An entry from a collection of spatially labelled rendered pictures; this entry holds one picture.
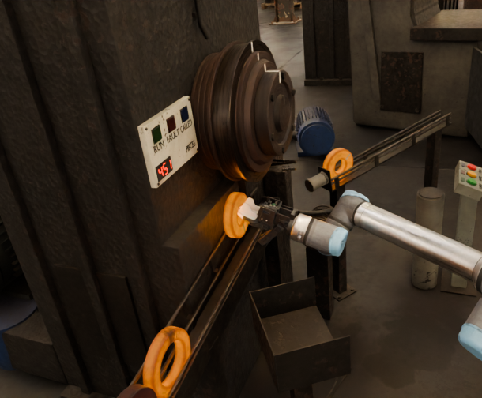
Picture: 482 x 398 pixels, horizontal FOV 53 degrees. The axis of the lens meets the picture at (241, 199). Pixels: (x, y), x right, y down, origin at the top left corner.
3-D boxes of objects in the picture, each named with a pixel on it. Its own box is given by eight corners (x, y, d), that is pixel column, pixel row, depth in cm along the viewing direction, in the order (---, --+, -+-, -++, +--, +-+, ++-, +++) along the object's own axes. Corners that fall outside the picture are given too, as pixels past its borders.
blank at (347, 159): (333, 186, 221) (338, 189, 219) (316, 168, 211) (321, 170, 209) (353, 159, 222) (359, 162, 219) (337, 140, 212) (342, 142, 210)
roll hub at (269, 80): (258, 168, 158) (249, 84, 145) (284, 136, 180) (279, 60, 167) (275, 170, 156) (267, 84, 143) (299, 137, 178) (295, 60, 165)
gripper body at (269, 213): (265, 195, 160) (300, 207, 157) (261, 215, 165) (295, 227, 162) (257, 206, 154) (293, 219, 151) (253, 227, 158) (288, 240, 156)
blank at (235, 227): (218, 210, 154) (228, 211, 153) (236, 182, 166) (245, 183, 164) (227, 246, 163) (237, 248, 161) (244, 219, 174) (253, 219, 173)
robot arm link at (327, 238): (339, 259, 157) (340, 257, 148) (303, 245, 160) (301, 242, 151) (349, 232, 158) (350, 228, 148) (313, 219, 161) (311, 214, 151)
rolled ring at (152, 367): (144, 392, 116) (132, 388, 118) (175, 406, 131) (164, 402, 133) (171, 318, 125) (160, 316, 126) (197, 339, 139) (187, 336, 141)
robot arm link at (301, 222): (307, 234, 162) (299, 249, 154) (294, 228, 163) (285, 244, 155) (314, 212, 157) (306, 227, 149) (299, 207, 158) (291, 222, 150)
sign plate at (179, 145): (151, 187, 135) (137, 126, 127) (193, 150, 156) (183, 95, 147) (157, 188, 134) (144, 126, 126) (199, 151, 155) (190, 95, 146)
